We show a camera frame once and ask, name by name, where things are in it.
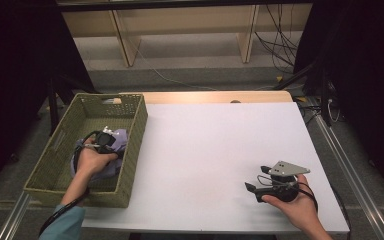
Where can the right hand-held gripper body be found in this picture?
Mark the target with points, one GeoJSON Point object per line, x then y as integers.
{"type": "Point", "coordinates": [288, 168]}

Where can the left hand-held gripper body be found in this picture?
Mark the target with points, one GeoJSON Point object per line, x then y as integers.
{"type": "Point", "coordinates": [105, 140]}

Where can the purple shorts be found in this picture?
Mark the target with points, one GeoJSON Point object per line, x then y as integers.
{"type": "Point", "coordinates": [113, 168]}

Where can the green woven basket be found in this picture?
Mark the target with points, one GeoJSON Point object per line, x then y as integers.
{"type": "Point", "coordinates": [53, 156]}

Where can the person's left hand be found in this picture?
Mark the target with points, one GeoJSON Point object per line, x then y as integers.
{"type": "Point", "coordinates": [90, 161]}

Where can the person's right hand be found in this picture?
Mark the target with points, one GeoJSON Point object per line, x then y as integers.
{"type": "Point", "coordinates": [300, 211]}

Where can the black metal stand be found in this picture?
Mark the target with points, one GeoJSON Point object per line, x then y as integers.
{"type": "Point", "coordinates": [52, 106]}
{"type": "Point", "coordinates": [293, 75]}

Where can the white table board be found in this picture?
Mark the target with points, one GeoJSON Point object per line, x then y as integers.
{"type": "Point", "coordinates": [196, 150]}

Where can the black curtain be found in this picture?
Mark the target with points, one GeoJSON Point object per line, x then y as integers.
{"type": "Point", "coordinates": [13, 66]}
{"type": "Point", "coordinates": [363, 66]}

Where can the beige wooden shelf unit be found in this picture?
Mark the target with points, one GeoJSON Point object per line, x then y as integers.
{"type": "Point", "coordinates": [180, 20]}

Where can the black crossbar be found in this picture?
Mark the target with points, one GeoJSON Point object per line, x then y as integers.
{"type": "Point", "coordinates": [180, 4]}

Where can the aluminium rail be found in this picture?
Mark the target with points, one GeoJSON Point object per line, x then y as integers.
{"type": "Point", "coordinates": [13, 216]}
{"type": "Point", "coordinates": [348, 166]}

